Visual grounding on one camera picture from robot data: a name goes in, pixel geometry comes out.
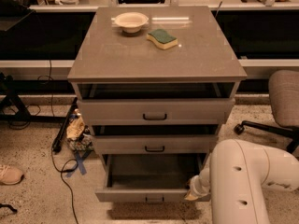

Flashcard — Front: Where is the grey drawer cabinet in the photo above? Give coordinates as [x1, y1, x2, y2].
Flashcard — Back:
[66, 6, 248, 181]

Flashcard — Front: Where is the black floor cable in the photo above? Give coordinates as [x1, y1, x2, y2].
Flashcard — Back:
[50, 59, 79, 224]

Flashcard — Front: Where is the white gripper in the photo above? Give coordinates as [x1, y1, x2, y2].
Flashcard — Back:
[184, 175, 208, 201]

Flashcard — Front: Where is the white paper bowl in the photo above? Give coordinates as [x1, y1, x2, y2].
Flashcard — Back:
[114, 12, 149, 34]

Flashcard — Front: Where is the pink sneaker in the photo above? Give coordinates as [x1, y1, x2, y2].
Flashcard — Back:
[0, 164, 23, 185]

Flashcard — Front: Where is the bag of snacks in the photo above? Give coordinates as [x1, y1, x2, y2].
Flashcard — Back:
[66, 108, 93, 151]

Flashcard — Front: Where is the grey bottom drawer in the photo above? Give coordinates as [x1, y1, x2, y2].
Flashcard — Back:
[95, 153, 207, 203]

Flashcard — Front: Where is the black desk leg stand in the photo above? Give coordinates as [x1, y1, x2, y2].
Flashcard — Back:
[0, 73, 65, 123]

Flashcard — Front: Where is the grey middle drawer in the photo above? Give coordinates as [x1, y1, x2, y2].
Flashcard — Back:
[92, 134, 218, 154]

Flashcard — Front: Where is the black cable piece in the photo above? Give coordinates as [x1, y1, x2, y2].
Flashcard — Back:
[0, 203, 19, 214]

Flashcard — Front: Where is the green yellow sponge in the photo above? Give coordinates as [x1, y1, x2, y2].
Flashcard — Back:
[147, 29, 178, 50]

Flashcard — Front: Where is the grey top drawer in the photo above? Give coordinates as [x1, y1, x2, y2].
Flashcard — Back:
[77, 99, 235, 126]

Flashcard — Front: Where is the grey office chair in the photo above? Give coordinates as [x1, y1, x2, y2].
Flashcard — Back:
[234, 70, 299, 153]

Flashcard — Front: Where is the black power strip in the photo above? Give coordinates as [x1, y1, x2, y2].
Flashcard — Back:
[51, 98, 77, 153]

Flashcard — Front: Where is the grey drawer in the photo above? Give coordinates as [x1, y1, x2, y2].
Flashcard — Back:
[92, 134, 218, 154]
[95, 153, 207, 203]
[77, 99, 235, 126]

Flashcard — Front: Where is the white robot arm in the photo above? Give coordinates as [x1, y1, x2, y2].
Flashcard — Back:
[185, 139, 299, 224]

